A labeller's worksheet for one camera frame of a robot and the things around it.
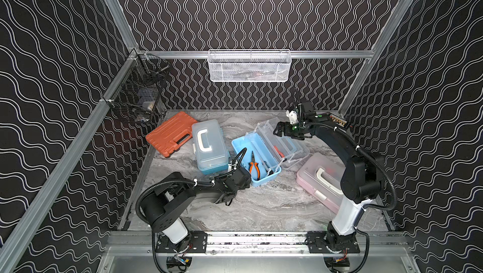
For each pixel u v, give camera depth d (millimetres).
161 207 450
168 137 1011
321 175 803
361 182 498
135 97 946
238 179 708
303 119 697
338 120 1133
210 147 894
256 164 951
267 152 950
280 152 881
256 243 758
